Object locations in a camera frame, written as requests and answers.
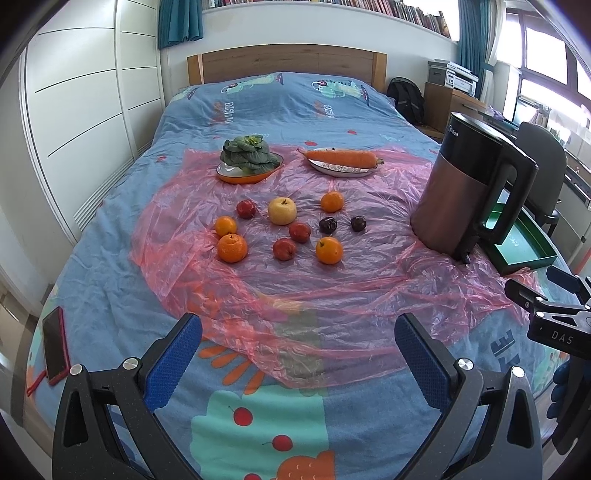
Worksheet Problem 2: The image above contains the grey desk chair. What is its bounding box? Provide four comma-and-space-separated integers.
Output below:
515, 122, 567, 237

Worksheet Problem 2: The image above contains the white printer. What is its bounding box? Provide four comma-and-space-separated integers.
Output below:
428, 59, 479, 97

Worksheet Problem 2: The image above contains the dark plum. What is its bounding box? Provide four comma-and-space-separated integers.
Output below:
318, 216, 338, 235
349, 216, 367, 232

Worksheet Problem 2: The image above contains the wooden headboard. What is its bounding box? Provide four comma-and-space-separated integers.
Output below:
186, 44, 388, 92

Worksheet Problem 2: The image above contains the pink plastic sheet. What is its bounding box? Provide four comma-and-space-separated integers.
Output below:
131, 146, 527, 388

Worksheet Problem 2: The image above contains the red apple front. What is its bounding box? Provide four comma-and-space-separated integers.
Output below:
273, 238, 297, 262

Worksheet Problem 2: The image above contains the white wardrobe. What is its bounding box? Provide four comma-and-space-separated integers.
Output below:
19, 0, 164, 243

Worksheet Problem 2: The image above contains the smooth orange front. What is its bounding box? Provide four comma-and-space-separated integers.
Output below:
315, 236, 344, 265

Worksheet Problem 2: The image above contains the small orange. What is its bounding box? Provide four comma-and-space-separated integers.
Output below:
214, 216, 238, 238

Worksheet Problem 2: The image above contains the teal curtain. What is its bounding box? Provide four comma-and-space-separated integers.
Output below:
157, 0, 204, 50
458, 0, 499, 99

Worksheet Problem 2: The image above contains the orange dish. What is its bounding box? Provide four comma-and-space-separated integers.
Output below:
215, 154, 283, 185

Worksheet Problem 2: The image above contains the white desk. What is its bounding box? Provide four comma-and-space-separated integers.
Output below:
479, 103, 591, 259

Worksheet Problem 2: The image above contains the red cased phone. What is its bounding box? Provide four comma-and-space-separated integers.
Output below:
26, 306, 71, 397

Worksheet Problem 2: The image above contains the teal curtain right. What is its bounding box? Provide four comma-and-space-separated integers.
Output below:
458, 0, 499, 99

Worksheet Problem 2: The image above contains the yellow apple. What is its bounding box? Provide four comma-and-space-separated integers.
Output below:
267, 197, 297, 226

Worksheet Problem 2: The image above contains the wooden drawer cabinet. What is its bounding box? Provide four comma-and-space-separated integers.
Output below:
424, 82, 488, 134

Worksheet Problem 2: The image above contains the mandarin orange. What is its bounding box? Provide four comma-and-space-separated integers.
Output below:
321, 191, 345, 213

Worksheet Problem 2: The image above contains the black backpack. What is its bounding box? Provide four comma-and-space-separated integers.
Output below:
387, 77, 425, 126

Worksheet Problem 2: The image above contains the bumpy mandarin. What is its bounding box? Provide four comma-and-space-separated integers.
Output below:
216, 234, 249, 264

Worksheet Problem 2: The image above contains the green bok choy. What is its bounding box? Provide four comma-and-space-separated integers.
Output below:
219, 135, 281, 174

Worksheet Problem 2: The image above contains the teal curtain left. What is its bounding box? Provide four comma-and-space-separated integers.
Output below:
157, 0, 204, 50

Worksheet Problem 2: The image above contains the black copper electric kettle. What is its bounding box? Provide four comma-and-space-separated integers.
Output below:
411, 112, 539, 264

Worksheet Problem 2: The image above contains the right hand blue glove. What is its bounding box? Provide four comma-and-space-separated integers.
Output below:
546, 361, 571, 419

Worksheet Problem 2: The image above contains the large carrot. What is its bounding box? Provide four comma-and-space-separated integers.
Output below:
301, 149, 384, 169

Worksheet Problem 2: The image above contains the red apple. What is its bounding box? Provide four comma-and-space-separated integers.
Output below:
273, 238, 297, 262
288, 222, 311, 244
235, 199, 257, 220

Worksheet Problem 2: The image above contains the green metal tray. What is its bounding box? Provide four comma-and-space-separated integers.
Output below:
480, 209, 558, 276

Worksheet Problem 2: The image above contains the white patterned plate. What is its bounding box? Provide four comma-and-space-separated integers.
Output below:
305, 158, 378, 178

